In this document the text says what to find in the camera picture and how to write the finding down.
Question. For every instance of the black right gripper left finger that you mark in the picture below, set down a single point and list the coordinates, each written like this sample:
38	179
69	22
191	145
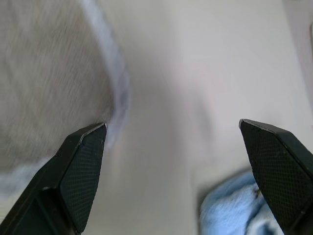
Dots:
73	176

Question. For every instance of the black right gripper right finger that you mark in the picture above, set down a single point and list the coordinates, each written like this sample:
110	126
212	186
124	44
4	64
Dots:
281	171

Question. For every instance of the beige towel with white trim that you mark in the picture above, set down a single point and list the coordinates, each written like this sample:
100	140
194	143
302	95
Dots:
49	73

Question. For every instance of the light blue towel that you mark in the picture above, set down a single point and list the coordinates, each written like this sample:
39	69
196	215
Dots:
227	208

